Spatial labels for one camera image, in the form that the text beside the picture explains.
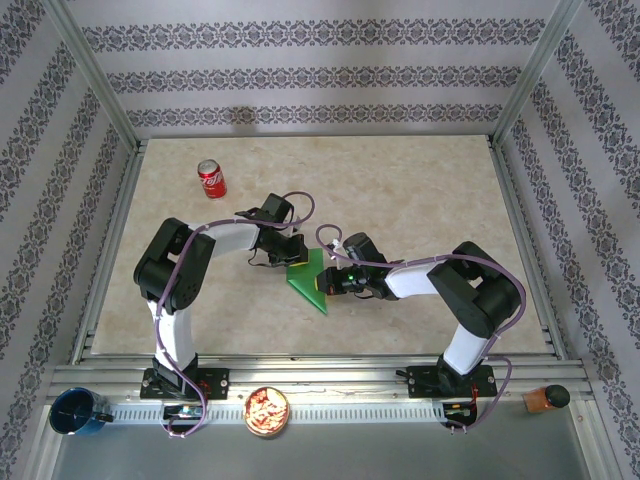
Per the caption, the red cola can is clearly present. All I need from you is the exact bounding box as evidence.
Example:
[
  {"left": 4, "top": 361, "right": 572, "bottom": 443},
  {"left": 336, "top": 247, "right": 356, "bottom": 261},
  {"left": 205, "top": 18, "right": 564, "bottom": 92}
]
[{"left": 196, "top": 158, "right": 229, "bottom": 201}]

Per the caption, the round bowl of food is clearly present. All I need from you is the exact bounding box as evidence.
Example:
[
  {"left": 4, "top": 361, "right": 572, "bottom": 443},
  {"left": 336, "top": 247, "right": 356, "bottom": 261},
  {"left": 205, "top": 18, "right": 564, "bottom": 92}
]
[{"left": 242, "top": 385, "right": 291, "bottom": 439}]

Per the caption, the small controller board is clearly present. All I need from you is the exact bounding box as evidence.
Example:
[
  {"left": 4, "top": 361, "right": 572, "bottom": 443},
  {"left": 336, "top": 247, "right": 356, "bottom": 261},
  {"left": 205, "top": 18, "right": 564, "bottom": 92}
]
[
  {"left": 163, "top": 404, "right": 204, "bottom": 421},
  {"left": 444, "top": 402, "right": 479, "bottom": 421}
]

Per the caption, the orange jar with black cap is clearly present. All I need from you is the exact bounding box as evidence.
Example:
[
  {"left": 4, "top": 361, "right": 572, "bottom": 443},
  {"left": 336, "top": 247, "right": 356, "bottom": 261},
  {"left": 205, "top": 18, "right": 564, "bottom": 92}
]
[{"left": 521, "top": 383, "right": 572, "bottom": 415}]

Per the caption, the blue mug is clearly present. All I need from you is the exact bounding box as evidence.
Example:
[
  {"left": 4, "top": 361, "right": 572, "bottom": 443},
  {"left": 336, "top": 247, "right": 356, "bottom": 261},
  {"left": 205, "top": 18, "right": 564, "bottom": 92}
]
[{"left": 48, "top": 387, "right": 115, "bottom": 439}]

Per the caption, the aluminium frame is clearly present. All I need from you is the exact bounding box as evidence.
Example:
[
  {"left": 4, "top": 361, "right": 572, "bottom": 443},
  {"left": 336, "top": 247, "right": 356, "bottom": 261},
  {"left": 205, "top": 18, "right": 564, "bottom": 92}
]
[{"left": 19, "top": 0, "right": 621, "bottom": 480}]

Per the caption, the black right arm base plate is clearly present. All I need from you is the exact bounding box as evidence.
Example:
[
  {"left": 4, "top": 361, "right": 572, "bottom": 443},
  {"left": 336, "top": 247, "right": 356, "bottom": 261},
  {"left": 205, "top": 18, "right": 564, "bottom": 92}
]
[{"left": 407, "top": 364, "right": 499, "bottom": 400}]

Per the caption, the slotted grey cable duct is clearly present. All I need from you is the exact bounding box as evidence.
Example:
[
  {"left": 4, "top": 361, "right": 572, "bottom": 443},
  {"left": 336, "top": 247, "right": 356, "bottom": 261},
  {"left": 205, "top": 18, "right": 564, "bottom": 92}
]
[{"left": 107, "top": 401, "right": 447, "bottom": 425}]

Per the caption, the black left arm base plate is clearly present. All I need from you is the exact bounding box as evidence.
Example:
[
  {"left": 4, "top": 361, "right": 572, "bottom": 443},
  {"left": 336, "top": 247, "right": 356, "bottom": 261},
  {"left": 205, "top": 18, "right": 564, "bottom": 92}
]
[{"left": 139, "top": 367, "right": 231, "bottom": 401}]

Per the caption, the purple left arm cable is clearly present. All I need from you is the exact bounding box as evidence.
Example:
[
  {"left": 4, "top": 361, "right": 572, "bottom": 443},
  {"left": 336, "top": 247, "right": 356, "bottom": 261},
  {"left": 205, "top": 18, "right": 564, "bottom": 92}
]
[{"left": 153, "top": 190, "right": 316, "bottom": 441}]

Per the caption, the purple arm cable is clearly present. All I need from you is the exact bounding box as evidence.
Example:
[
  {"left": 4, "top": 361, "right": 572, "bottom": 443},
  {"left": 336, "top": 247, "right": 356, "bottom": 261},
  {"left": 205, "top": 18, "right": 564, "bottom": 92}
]
[
  {"left": 153, "top": 190, "right": 316, "bottom": 441},
  {"left": 316, "top": 224, "right": 529, "bottom": 435}
]

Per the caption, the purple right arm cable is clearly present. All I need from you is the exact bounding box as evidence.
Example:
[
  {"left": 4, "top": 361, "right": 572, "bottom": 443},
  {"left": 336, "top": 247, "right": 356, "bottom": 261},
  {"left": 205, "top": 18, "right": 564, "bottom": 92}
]
[{"left": 316, "top": 224, "right": 529, "bottom": 435}]

